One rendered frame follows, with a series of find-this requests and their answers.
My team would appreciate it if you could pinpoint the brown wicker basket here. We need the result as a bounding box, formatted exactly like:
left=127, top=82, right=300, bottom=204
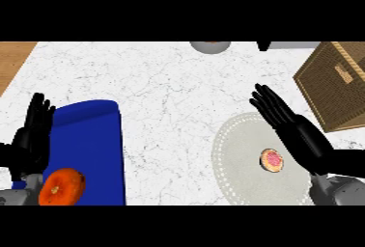
left=292, top=41, right=365, bottom=133

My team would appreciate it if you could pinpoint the blue placemat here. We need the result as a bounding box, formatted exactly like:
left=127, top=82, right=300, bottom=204
left=10, top=99, right=128, bottom=206

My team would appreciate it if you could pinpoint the grey round bowl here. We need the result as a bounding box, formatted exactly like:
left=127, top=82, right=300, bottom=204
left=189, top=41, right=232, bottom=55

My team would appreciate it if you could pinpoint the orange fruit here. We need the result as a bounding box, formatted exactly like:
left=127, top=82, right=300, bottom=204
left=37, top=167, right=89, bottom=206

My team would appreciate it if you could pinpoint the grey flat appliance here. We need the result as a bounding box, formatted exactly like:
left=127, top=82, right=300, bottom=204
left=266, top=41, right=322, bottom=50

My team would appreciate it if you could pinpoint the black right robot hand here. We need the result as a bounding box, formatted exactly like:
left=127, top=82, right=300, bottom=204
left=248, top=83, right=365, bottom=178

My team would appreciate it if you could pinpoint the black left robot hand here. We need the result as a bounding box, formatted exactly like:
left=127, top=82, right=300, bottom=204
left=0, top=92, right=57, bottom=182

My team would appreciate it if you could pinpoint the round grey lace placemat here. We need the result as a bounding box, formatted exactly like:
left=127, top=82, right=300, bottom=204
left=210, top=111, right=316, bottom=206

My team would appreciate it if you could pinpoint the brown wooden board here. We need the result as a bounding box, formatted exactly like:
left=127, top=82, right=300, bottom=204
left=0, top=41, right=40, bottom=98

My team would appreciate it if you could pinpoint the black wedge-shaped object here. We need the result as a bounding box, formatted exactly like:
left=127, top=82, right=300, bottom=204
left=255, top=41, right=273, bottom=52

